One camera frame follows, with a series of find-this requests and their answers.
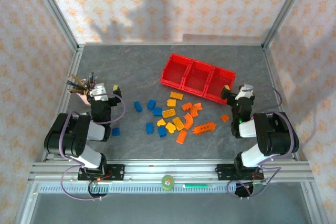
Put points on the aluminium frame post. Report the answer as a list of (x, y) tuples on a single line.
[(287, 9), (55, 11)]

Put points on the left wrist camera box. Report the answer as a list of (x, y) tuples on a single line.
[(99, 91)]

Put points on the small orange lego brick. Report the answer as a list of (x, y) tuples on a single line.
[(187, 106), (225, 117)]

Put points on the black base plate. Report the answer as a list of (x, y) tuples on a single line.
[(116, 172), (223, 172)]

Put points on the aluminium mounting rail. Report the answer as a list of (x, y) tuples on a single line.
[(170, 167)]

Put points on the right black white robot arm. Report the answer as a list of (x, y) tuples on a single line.
[(273, 134)]

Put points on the small yellow lego brick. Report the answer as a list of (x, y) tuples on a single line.
[(161, 122), (170, 127), (171, 102)]

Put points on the green tape roll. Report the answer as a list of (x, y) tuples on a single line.
[(168, 182)]

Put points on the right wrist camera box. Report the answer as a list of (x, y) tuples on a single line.
[(245, 90)]

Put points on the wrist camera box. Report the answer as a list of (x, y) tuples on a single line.
[(245, 90), (99, 91)]

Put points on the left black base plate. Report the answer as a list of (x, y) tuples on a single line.
[(116, 172)]

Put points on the curved orange lego piece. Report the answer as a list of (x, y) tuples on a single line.
[(196, 109), (188, 120)]

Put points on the bunch of coloured pencils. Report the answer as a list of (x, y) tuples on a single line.
[(80, 85)]

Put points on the long orange lego beam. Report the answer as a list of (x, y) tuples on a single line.
[(204, 128)]

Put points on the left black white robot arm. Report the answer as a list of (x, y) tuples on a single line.
[(68, 134)]

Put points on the aluminium table side rail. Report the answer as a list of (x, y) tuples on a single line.
[(278, 82), (71, 77)]

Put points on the rectangular orange lego brick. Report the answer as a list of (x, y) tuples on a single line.
[(181, 137)]

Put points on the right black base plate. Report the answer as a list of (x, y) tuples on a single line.
[(223, 172)]

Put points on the green marker pen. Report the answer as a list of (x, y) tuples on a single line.
[(199, 186)]

